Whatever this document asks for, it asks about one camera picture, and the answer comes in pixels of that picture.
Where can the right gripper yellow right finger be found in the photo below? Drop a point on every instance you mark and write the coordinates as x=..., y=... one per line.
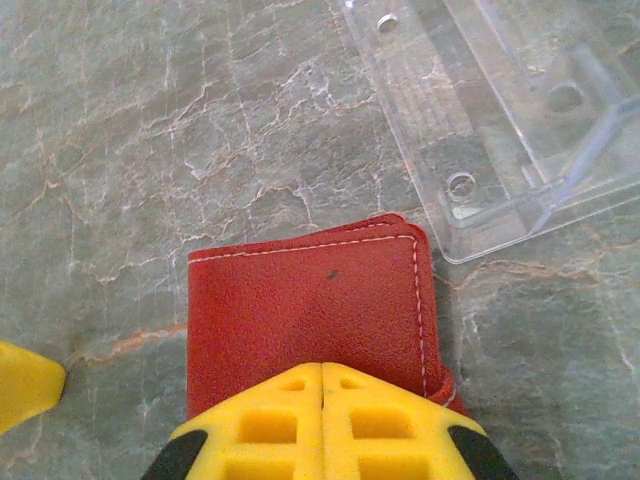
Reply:
x=395, y=430

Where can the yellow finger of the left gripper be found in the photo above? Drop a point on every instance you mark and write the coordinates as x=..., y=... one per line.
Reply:
x=25, y=385

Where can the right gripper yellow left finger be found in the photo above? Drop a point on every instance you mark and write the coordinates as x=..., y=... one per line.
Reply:
x=250, y=430

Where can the red leather card holder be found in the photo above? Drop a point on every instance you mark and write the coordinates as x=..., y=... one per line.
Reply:
x=300, y=310

